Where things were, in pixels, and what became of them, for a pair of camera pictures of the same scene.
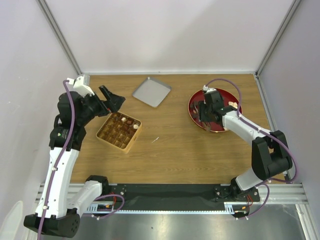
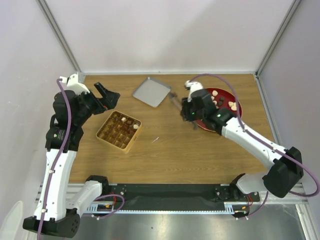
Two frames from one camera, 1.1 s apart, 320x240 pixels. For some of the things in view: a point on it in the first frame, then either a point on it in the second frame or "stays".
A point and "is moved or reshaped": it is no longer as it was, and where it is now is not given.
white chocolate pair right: [234, 104] stays
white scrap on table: [156, 139] stays
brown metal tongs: [194, 109] is moved or reshaped
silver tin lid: [152, 91] stays
